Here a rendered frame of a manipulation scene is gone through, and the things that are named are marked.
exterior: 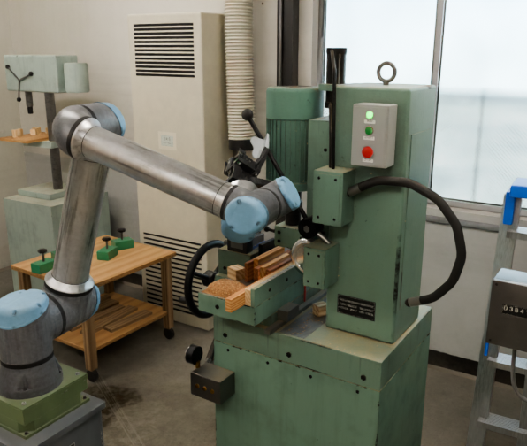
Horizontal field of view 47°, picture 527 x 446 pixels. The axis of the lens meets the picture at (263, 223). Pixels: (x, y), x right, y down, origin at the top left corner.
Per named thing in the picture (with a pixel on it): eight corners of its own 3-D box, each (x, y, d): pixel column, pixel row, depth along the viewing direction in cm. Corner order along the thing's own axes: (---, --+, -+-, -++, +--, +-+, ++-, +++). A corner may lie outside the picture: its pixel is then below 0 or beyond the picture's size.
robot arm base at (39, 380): (23, 406, 170) (19, 374, 167) (-18, 387, 180) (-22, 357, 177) (76, 377, 185) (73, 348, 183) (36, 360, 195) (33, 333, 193)
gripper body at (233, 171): (240, 145, 171) (236, 173, 163) (263, 161, 175) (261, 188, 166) (225, 161, 176) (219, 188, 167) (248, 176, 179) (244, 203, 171)
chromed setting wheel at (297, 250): (294, 271, 186) (294, 233, 182) (329, 280, 179) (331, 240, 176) (288, 274, 183) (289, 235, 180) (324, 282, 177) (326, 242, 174)
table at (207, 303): (274, 251, 240) (274, 237, 239) (344, 266, 224) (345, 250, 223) (173, 303, 191) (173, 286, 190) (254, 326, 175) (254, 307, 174)
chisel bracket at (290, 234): (285, 244, 203) (285, 219, 201) (322, 251, 196) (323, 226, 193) (273, 249, 197) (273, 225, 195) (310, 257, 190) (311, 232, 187)
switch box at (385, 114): (359, 161, 165) (362, 102, 161) (394, 165, 160) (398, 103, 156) (349, 165, 160) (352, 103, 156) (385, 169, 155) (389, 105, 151)
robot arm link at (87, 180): (25, 325, 191) (58, 96, 163) (63, 304, 207) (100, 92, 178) (62, 346, 187) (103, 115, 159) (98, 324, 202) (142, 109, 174)
